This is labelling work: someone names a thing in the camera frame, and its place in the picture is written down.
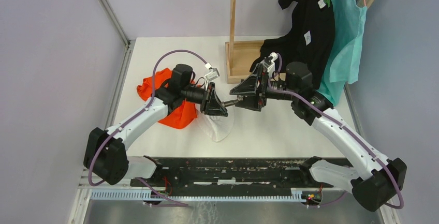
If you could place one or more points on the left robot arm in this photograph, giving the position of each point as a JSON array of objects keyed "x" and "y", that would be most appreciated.
[{"x": 106, "y": 153}]

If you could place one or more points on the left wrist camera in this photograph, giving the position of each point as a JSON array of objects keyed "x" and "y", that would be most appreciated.
[{"x": 211, "y": 75}]

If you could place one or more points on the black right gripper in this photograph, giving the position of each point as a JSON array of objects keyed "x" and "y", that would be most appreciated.
[{"x": 249, "y": 87}]

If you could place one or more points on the white bucket hat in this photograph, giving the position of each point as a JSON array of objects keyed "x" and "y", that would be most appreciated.
[{"x": 215, "y": 127}]

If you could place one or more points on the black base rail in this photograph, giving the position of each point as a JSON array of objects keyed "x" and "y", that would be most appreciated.
[{"x": 230, "y": 177}]

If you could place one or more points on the black t-shirt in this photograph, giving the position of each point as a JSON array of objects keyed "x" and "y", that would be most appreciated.
[{"x": 310, "y": 39}]

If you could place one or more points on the teal garment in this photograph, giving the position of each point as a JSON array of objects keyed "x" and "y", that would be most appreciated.
[{"x": 344, "y": 60}]

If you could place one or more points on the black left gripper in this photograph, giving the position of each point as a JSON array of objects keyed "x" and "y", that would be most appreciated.
[{"x": 213, "y": 105}]

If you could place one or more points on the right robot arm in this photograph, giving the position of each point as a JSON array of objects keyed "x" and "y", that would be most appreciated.
[{"x": 372, "y": 178}]

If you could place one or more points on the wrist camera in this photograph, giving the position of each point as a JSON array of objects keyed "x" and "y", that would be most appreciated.
[
  {"x": 269, "y": 63},
  {"x": 211, "y": 75}
]

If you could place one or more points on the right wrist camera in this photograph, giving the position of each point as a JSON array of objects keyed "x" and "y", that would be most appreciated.
[{"x": 269, "y": 63}]

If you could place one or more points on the orange cloth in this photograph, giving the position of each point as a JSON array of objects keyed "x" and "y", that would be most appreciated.
[{"x": 181, "y": 116}]

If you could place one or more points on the wooden clothes rack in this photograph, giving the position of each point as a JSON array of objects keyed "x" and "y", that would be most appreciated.
[{"x": 250, "y": 23}]

